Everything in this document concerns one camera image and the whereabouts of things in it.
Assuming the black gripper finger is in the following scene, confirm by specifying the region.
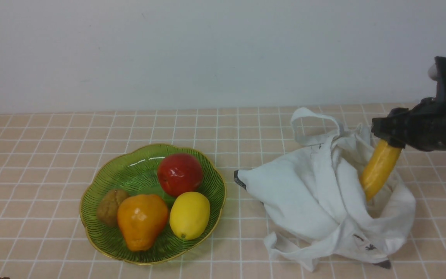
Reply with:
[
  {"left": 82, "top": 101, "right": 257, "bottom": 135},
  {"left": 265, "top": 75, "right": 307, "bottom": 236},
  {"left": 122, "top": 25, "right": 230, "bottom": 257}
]
[{"left": 371, "top": 107, "right": 415, "bottom": 148}]

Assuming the yellow banana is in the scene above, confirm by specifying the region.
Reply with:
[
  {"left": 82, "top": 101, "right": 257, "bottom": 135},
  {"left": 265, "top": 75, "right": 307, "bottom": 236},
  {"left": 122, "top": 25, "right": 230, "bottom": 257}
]
[{"left": 359, "top": 139, "right": 405, "bottom": 201}]

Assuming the white cloth tote bag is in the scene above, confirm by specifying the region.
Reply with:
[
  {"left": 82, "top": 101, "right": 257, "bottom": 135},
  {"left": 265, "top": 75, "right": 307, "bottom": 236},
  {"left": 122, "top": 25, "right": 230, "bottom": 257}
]
[{"left": 234, "top": 108, "right": 416, "bottom": 272}]

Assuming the green glass fruit plate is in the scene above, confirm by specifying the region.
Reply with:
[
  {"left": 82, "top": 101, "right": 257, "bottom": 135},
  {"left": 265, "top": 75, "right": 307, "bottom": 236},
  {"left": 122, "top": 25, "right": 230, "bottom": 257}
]
[{"left": 79, "top": 143, "right": 227, "bottom": 265}]

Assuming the red apple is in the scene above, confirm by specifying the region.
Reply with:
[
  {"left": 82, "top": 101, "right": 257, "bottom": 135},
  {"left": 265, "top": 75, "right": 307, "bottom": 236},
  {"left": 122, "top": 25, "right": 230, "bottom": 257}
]
[{"left": 156, "top": 153, "right": 204, "bottom": 197}]

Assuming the yellow lemon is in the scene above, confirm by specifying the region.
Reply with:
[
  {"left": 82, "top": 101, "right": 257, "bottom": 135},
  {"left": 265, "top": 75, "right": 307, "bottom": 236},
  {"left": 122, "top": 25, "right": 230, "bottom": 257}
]
[{"left": 169, "top": 192, "right": 210, "bottom": 240}]

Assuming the orange pear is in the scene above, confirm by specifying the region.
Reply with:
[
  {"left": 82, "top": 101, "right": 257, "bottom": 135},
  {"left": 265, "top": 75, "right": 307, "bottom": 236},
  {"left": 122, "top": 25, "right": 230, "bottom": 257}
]
[{"left": 117, "top": 194, "right": 169, "bottom": 252}]

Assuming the brown kiwi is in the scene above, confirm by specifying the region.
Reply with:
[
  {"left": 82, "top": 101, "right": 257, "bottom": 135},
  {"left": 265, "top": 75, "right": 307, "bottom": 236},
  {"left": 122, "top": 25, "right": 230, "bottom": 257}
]
[{"left": 96, "top": 189, "right": 130, "bottom": 227}]

